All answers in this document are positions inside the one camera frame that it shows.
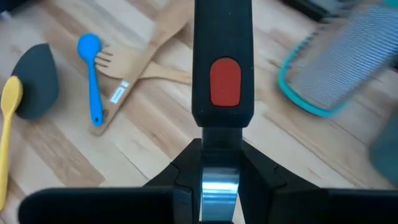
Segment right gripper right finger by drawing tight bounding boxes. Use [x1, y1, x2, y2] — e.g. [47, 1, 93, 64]
[238, 139, 398, 224]

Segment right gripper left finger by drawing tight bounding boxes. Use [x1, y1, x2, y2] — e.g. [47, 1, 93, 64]
[18, 139, 203, 224]

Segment black spatula red-dot handle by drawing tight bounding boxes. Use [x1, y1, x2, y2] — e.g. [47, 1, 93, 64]
[11, 42, 60, 121]
[191, 0, 255, 224]

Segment yellow silicone spoon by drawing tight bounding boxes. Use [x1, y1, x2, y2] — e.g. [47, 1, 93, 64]
[0, 75, 24, 212]

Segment plain wooden spoon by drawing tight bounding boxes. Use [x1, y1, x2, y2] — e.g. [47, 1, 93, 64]
[88, 0, 195, 137]

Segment teal plastic basket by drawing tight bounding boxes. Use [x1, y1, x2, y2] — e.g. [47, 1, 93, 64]
[368, 114, 398, 187]

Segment forked wooden spoon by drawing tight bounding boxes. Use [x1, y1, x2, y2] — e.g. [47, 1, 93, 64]
[94, 46, 193, 85]

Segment teal steel box grater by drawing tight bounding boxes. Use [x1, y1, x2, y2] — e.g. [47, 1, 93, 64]
[277, 2, 398, 118]

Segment blue silicone spoon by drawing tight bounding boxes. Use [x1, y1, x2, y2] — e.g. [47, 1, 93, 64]
[76, 33, 104, 128]

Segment black aluminium table frame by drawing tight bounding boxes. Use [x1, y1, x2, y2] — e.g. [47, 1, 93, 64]
[281, 0, 352, 22]

